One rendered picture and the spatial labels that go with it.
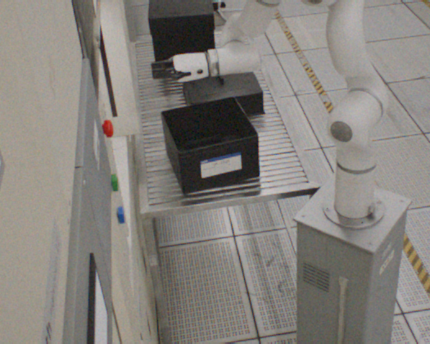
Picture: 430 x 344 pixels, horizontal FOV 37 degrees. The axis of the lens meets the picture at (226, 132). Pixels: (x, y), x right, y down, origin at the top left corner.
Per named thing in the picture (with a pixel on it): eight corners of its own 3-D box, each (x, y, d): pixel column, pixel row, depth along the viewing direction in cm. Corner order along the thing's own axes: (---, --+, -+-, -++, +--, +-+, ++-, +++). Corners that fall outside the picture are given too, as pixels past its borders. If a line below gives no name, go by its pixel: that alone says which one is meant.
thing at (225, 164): (183, 196, 213) (178, 154, 204) (165, 151, 235) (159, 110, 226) (261, 176, 219) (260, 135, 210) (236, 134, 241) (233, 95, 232)
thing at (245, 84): (265, 114, 252) (264, 85, 245) (192, 125, 248) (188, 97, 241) (249, 79, 276) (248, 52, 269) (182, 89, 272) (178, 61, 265)
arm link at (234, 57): (214, 41, 199) (219, 62, 193) (255, 36, 200) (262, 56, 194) (215, 60, 205) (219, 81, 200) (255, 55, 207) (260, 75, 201)
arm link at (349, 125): (382, 157, 193) (389, 88, 180) (357, 191, 181) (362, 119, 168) (346, 146, 199) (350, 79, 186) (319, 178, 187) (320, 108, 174)
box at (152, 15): (218, 65, 288) (214, 13, 274) (155, 70, 288) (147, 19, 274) (214, 38, 312) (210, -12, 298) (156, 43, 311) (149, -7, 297)
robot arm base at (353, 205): (393, 202, 204) (399, 156, 194) (367, 237, 192) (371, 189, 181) (340, 183, 214) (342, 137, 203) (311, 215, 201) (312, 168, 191)
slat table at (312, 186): (316, 335, 255) (320, 187, 213) (166, 361, 249) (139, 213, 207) (254, 151, 362) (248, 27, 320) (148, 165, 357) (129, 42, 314)
